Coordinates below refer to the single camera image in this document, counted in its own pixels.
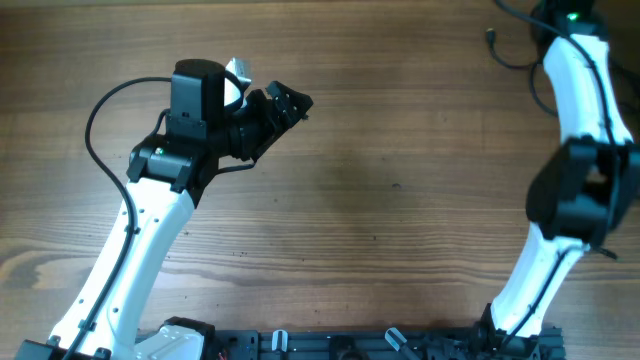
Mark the thick black USB cable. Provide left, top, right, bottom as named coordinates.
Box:
left=484, top=27, right=640, bottom=121

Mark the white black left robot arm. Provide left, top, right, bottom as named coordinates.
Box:
left=17, top=59, right=313, bottom=359

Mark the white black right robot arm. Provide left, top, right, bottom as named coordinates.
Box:
left=490, top=1, right=639, bottom=347

